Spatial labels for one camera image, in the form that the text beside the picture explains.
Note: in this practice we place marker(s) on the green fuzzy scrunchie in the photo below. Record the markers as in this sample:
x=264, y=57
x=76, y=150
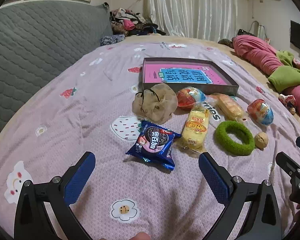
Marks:
x=221, y=133

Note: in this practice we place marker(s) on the white chair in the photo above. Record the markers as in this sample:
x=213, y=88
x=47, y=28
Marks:
x=260, y=31

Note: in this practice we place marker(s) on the walnut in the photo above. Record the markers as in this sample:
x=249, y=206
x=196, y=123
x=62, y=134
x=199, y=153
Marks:
x=261, y=140

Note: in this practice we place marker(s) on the dark bag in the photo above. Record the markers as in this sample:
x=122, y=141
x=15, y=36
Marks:
x=245, y=33

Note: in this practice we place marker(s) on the red and blue egg toy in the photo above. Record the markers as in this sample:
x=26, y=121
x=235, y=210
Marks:
x=261, y=111
x=187, y=97

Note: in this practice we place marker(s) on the blue patterned cloth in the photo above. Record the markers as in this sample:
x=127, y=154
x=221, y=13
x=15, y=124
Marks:
x=111, y=40

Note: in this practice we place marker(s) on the pile of clothes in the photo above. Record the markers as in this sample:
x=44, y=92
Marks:
x=130, y=25

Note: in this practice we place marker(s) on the pink box tray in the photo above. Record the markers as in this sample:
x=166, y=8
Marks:
x=215, y=89

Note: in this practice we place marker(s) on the pink quilt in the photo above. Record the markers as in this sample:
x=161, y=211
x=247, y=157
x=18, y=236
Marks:
x=255, y=50

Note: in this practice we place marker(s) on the green blanket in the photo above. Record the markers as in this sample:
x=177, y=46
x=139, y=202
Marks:
x=287, y=76

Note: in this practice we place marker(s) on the yellow cake packet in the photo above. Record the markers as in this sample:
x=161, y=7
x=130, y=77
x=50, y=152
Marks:
x=195, y=127

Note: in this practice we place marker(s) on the small red white doll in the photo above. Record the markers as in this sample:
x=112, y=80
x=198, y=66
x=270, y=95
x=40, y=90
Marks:
x=287, y=101

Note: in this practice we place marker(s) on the white curtain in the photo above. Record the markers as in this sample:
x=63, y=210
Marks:
x=190, y=5

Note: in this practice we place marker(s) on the grey cloth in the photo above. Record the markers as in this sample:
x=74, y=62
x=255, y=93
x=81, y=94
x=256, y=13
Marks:
x=226, y=43

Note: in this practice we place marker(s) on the grey quilted headboard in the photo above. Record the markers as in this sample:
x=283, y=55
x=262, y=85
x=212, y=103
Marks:
x=40, y=42

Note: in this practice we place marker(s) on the pink and blue booklet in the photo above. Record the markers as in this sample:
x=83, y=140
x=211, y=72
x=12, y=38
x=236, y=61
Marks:
x=152, y=73

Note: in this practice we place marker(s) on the blue cookie packet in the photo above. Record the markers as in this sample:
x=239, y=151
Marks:
x=152, y=142

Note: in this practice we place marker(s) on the beige mesh scrunchie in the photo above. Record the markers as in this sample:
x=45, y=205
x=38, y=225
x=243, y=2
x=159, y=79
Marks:
x=162, y=105

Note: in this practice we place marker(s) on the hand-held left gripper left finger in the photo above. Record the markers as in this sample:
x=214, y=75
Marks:
x=80, y=177

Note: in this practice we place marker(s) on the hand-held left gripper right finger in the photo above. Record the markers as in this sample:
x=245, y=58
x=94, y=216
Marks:
x=212, y=177

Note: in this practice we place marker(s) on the clear biscuit packet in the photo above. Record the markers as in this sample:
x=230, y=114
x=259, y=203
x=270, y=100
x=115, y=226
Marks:
x=230, y=107

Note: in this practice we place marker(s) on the person's left hand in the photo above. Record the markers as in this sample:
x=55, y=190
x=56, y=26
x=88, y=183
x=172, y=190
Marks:
x=140, y=236

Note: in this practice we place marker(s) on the pink strawberry print blanket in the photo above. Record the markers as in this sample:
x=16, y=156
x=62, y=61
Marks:
x=77, y=120

